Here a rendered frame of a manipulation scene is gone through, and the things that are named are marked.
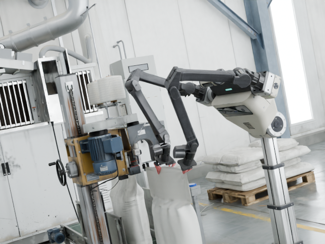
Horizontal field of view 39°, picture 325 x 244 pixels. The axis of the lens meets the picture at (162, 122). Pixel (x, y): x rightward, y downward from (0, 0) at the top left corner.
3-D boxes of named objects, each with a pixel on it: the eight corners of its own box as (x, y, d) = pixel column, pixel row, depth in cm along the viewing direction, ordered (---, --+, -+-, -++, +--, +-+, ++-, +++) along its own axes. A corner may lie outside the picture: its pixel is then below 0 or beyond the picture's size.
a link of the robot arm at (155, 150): (168, 133, 285) (161, 134, 292) (152, 137, 279) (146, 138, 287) (172, 152, 285) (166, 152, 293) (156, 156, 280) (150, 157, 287)
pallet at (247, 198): (315, 181, 620) (314, 171, 619) (247, 205, 561) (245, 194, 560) (273, 178, 691) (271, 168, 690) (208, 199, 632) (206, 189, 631)
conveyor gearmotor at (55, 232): (70, 242, 450) (67, 227, 449) (56, 247, 443) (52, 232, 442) (62, 236, 476) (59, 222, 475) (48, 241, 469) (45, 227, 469)
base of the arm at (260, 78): (258, 73, 257) (254, 93, 255) (247, 68, 254) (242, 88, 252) (269, 71, 249) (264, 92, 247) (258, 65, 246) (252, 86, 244)
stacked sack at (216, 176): (261, 172, 625) (259, 161, 625) (223, 185, 591) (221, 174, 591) (241, 170, 661) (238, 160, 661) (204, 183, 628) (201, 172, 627)
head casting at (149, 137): (165, 158, 327) (157, 116, 326) (134, 166, 316) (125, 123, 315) (147, 157, 354) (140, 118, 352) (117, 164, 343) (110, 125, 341)
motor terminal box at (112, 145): (125, 153, 288) (121, 135, 288) (114, 157, 280) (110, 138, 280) (115, 154, 293) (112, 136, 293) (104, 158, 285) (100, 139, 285)
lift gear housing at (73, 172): (79, 177, 303) (76, 160, 302) (71, 179, 300) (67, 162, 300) (74, 176, 312) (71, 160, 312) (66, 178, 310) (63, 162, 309)
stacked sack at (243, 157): (279, 155, 587) (277, 144, 586) (238, 168, 556) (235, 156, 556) (258, 154, 624) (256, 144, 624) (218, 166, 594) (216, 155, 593)
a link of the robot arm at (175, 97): (177, 85, 235) (172, 77, 244) (167, 90, 235) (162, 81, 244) (201, 148, 258) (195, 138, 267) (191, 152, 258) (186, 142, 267)
